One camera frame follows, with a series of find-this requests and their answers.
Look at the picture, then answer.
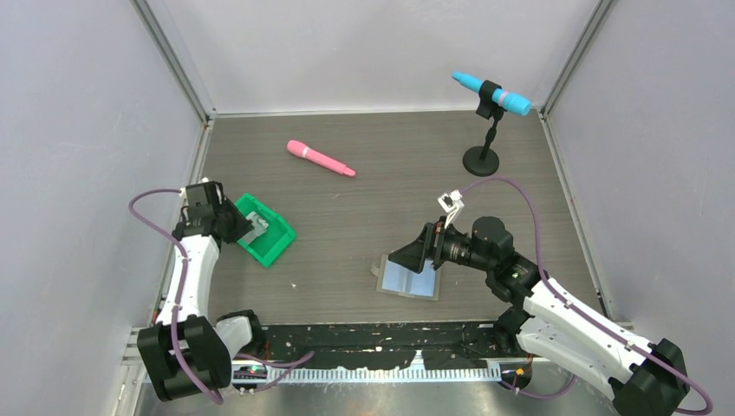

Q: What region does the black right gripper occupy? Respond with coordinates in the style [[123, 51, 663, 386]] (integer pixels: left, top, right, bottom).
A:
[[389, 217, 494, 274]]

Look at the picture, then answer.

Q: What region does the grey magnetic stripe card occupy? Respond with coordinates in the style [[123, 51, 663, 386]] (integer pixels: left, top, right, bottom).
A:
[[240, 211, 269, 245]]

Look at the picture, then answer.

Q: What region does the grey card holder wallet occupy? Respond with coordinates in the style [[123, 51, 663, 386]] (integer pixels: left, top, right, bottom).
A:
[[370, 255, 440, 301]]

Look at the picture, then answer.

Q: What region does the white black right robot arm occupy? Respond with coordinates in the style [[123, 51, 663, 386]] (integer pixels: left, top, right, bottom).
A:
[[387, 217, 690, 415]]

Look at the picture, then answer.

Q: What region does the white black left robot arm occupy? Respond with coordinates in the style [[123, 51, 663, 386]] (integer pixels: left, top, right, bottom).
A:
[[128, 179, 266, 405]]

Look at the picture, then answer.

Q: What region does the green plastic bin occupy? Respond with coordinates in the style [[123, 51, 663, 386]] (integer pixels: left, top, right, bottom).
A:
[[235, 193, 297, 268]]

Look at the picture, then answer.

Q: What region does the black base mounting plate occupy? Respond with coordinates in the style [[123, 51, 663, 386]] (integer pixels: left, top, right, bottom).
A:
[[238, 321, 528, 370]]

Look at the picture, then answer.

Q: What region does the pink toy microphone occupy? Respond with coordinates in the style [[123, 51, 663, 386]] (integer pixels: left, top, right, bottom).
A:
[[287, 140, 356, 178]]

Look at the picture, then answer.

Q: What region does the black microphone stand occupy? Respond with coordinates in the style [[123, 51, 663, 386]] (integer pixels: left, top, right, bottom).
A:
[[462, 110, 505, 177]]

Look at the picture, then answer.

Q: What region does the blue toy microphone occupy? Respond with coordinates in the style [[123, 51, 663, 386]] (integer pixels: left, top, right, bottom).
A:
[[452, 71, 532, 119]]

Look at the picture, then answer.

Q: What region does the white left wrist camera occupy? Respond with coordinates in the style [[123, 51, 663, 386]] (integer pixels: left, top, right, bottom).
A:
[[179, 184, 201, 205]]

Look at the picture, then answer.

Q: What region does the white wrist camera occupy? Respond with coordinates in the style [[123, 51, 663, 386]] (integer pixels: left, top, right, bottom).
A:
[[179, 184, 201, 205], [437, 190, 465, 228]]

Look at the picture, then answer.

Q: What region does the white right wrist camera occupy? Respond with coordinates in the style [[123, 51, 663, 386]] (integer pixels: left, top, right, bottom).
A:
[[437, 190, 465, 228]]

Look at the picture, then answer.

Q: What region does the aluminium front rail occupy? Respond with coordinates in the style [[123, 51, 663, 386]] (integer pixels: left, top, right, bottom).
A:
[[120, 327, 639, 385]]

